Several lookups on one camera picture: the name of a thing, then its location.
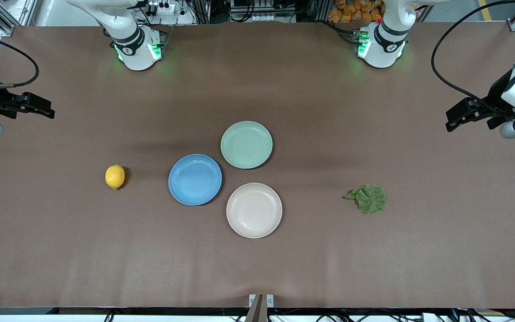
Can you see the beige plate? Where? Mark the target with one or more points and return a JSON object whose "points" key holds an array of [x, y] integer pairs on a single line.
{"points": [[254, 210]]}

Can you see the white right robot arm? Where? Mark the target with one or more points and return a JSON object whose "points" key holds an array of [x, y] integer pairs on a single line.
{"points": [[136, 42]]}

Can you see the yellow lemon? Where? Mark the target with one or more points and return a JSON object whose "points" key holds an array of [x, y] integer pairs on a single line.
{"points": [[115, 176]]}

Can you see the bag of orange items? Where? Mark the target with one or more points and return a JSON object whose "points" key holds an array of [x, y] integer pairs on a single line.
{"points": [[356, 11]]}

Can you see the blue plate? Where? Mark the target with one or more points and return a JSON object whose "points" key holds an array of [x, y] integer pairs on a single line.
{"points": [[195, 180]]}

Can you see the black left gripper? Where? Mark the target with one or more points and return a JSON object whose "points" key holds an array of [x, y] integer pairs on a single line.
{"points": [[497, 99]]}

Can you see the green lettuce leaf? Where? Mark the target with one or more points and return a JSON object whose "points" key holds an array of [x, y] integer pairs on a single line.
{"points": [[370, 199]]}

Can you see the white power strip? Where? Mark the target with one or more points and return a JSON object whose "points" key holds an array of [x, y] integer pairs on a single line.
{"points": [[161, 6]]}

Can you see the green plate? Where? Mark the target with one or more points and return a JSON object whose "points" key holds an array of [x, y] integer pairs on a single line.
{"points": [[246, 145]]}

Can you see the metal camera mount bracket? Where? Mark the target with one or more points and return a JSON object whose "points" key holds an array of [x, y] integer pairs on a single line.
{"points": [[261, 306]]}

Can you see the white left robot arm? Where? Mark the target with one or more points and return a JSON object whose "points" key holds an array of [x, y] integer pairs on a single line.
{"points": [[382, 42]]}

